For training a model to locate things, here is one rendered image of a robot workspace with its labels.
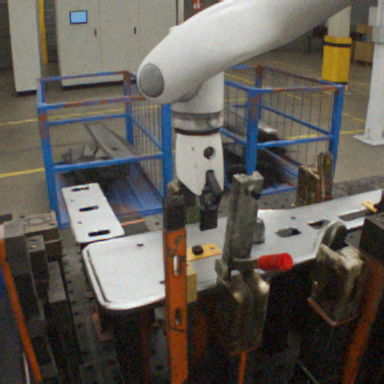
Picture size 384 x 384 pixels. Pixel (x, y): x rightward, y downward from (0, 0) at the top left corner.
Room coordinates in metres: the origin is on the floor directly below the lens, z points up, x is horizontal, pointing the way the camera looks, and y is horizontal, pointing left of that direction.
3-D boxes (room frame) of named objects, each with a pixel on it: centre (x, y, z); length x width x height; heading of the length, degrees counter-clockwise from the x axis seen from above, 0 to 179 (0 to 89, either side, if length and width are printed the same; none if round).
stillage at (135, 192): (2.92, 0.69, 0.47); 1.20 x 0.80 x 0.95; 20
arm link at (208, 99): (0.65, -0.01, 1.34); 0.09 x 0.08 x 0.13; 146
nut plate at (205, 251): (0.65, -0.01, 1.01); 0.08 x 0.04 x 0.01; 113
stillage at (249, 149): (3.35, -0.53, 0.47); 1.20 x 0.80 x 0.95; 23
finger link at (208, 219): (0.60, -0.03, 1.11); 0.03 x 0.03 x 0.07; 23
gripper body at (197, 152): (0.65, -0.01, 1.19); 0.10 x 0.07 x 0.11; 23
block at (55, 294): (0.56, 0.24, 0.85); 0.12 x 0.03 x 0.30; 23
